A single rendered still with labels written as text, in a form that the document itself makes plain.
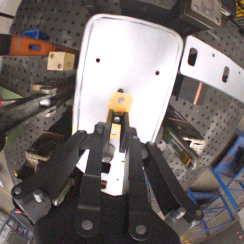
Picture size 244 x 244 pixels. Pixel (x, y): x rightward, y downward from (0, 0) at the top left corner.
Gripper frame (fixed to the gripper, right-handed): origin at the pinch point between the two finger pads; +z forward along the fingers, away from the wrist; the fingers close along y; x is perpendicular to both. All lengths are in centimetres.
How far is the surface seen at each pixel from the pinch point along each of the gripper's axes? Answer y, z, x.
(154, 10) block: 3.8, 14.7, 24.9
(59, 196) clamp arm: -13.4, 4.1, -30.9
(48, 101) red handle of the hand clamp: -13.5, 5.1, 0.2
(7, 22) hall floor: -164, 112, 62
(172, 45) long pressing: 8.9, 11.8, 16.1
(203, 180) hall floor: 190, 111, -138
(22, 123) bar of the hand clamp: -14.3, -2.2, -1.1
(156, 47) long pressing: 5.3, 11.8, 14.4
